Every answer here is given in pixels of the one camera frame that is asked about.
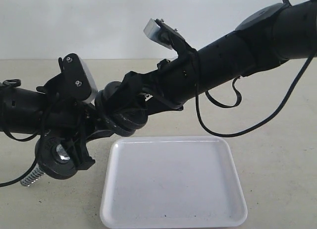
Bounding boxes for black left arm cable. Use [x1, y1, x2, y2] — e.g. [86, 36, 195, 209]
[0, 79, 87, 187]

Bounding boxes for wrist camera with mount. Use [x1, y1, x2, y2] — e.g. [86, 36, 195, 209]
[36, 53, 98, 104]
[143, 18, 197, 57]

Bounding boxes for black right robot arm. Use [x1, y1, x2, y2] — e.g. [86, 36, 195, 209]
[106, 0, 317, 114]

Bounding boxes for chrome threaded dumbbell bar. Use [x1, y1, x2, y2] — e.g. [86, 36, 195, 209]
[20, 146, 68, 187]

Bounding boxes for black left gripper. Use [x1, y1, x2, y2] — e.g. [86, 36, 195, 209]
[36, 79, 98, 171]

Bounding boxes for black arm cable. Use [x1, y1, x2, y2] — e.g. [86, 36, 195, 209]
[0, 79, 87, 187]
[158, 0, 317, 138]

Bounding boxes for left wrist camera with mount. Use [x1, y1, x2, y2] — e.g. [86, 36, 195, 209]
[36, 53, 98, 104]

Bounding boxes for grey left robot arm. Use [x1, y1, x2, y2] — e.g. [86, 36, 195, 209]
[0, 79, 97, 178]

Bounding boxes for white rectangular plastic tray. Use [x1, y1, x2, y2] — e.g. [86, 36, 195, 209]
[100, 136, 248, 229]

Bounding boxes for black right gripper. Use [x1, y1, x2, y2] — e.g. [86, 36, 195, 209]
[112, 59, 201, 115]

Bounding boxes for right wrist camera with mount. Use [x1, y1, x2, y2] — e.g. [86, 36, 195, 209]
[143, 18, 197, 57]

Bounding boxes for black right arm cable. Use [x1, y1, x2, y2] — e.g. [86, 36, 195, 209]
[158, 0, 317, 138]

